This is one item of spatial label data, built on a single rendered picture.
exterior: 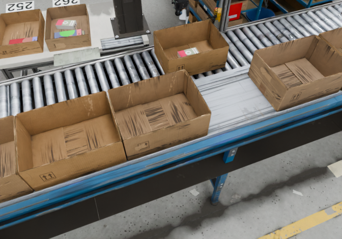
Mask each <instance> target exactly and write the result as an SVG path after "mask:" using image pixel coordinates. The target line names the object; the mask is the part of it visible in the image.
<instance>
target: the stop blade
mask: <svg viewBox="0 0 342 239"><path fill-rule="evenodd" d="M10 115H11V89H10V87H9V86H8V116H10Z"/></svg>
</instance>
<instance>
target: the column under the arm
mask: <svg viewBox="0 0 342 239"><path fill-rule="evenodd" d="M113 6H114V10H115V16H116V17H113V18H110V21H111V26H112V30H113V34H114V37H115V40H117V39H123V38H129V37H135V36H141V35H147V34H151V32H150V29H149V26H148V24H147V21H146V18H145V16H144V13H143V12H142V5H141V0H113Z"/></svg>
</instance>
